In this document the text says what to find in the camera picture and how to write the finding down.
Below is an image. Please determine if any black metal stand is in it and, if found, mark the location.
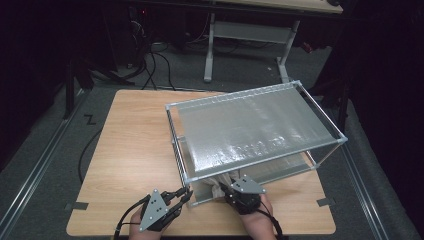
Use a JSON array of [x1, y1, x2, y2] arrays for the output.
[[63, 58, 136, 120], [301, 74, 351, 141]]

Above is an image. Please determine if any grey tape piece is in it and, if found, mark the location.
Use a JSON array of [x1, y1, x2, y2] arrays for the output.
[[64, 201, 89, 212], [316, 197, 336, 208]]

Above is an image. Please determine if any long black floor cable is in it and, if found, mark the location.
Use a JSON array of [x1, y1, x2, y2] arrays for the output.
[[78, 129, 103, 184]]

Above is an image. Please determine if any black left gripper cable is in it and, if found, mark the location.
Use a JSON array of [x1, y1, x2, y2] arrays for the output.
[[113, 194, 151, 240]]

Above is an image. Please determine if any thin black floor cable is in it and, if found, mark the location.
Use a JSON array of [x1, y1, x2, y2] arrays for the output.
[[153, 51, 177, 92], [141, 49, 158, 91]]

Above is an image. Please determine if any metal frame glass shelf rack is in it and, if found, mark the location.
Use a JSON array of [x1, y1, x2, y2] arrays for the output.
[[165, 79, 349, 208]]

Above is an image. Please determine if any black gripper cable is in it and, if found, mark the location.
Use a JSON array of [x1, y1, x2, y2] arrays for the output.
[[256, 208, 284, 240], [113, 194, 151, 240]]

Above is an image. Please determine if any person's right hand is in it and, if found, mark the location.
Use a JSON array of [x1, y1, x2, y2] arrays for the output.
[[234, 194, 274, 228]]

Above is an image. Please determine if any dark computer tower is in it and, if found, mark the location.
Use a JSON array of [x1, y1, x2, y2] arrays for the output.
[[111, 4, 153, 69]]

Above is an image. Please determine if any white-legged background desk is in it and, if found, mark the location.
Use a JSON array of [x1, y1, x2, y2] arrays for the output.
[[203, 0, 344, 89]]

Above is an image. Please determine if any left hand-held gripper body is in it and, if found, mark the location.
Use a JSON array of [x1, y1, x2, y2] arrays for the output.
[[138, 188, 178, 233]]

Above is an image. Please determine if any person's left hand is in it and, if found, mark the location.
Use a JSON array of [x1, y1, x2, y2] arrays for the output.
[[127, 207, 165, 240]]

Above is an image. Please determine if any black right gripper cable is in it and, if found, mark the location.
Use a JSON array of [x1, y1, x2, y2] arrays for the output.
[[256, 208, 284, 240]]

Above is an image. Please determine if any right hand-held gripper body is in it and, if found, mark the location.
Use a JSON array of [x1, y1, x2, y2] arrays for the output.
[[225, 176, 267, 216]]

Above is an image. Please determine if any metal floor rail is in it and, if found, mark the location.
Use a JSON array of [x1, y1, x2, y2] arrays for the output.
[[0, 88, 86, 234], [324, 108, 389, 240]]

